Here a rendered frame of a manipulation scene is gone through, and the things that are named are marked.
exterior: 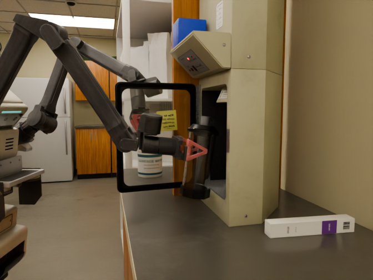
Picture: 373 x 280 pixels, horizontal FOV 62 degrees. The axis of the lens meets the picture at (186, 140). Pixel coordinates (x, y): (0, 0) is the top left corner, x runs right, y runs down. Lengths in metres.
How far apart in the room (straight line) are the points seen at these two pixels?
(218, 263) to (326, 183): 0.63
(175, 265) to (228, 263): 0.12
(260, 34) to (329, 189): 0.62
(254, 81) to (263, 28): 0.16
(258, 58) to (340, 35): 0.37
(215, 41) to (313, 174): 0.68
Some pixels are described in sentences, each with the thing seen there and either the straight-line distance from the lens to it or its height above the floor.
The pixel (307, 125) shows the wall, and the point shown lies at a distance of 1.34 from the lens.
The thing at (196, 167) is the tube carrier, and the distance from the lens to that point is 1.01.
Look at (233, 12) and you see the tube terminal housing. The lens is 0.96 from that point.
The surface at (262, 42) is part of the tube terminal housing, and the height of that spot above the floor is 1.49.
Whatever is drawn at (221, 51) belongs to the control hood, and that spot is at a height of 1.46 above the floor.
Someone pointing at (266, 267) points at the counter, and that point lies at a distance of 0.78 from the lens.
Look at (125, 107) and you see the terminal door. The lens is 1.13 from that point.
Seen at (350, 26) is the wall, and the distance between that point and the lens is 1.21.
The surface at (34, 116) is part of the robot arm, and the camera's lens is 1.49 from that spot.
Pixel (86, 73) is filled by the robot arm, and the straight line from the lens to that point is 0.98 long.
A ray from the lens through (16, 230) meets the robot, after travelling 1.49.
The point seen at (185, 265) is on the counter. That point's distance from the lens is 0.77.
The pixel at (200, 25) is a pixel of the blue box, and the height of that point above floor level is 1.58.
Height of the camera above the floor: 1.30
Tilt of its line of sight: 6 degrees down
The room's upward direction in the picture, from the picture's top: straight up
